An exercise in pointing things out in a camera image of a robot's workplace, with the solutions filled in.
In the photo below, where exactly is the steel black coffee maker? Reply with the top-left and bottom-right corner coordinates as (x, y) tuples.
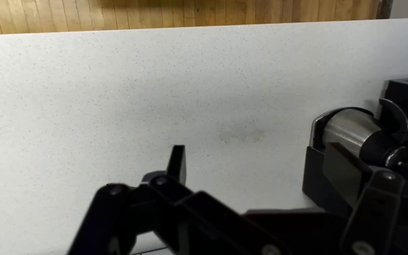
(302, 79), (408, 213)

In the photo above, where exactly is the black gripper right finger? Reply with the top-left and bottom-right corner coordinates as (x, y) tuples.
(323, 142), (408, 255)

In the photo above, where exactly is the steel coffee carafe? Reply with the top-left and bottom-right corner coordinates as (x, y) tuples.
(312, 97), (408, 166)

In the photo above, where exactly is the wooden drawer with handle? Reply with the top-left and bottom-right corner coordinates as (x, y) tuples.
(0, 0), (392, 33)

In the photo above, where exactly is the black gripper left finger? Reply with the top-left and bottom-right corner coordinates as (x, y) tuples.
(67, 144), (289, 255)

